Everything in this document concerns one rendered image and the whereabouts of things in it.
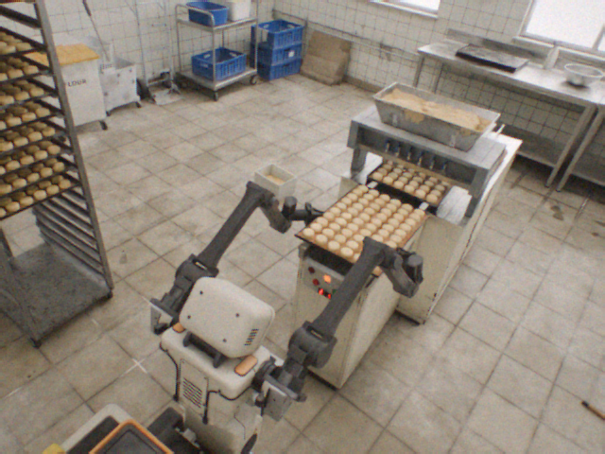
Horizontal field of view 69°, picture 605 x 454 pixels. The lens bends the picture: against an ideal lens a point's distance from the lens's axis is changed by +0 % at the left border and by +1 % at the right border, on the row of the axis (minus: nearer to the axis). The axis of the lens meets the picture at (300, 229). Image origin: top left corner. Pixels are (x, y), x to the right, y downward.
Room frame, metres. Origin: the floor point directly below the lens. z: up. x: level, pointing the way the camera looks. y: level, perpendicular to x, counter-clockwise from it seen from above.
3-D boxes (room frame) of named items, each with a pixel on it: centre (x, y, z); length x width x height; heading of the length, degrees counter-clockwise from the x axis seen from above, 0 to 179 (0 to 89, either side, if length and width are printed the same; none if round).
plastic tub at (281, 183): (3.18, 0.27, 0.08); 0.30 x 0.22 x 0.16; 53
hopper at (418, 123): (2.11, -0.58, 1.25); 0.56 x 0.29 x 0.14; 60
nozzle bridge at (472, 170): (2.11, -0.58, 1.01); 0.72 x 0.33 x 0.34; 60
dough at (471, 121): (2.11, -0.58, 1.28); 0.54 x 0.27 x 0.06; 60
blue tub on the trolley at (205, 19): (5.12, 1.29, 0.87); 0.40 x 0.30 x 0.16; 58
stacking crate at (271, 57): (6.05, 0.61, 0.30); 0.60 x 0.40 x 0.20; 145
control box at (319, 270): (1.36, -0.15, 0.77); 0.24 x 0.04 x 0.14; 60
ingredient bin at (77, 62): (3.86, 2.36, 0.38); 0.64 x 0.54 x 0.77; 52
